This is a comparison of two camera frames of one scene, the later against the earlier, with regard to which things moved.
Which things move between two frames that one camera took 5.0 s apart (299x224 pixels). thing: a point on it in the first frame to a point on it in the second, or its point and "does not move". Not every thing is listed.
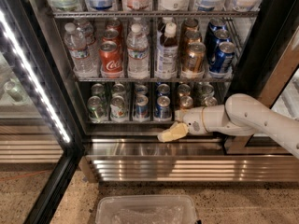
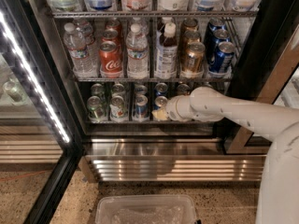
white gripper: x=193 y=119 to x=171 y=108
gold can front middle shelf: x=193 y=58 does not move
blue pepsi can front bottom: x=163 y=109 does not move
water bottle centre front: x=137 y=53 does not move
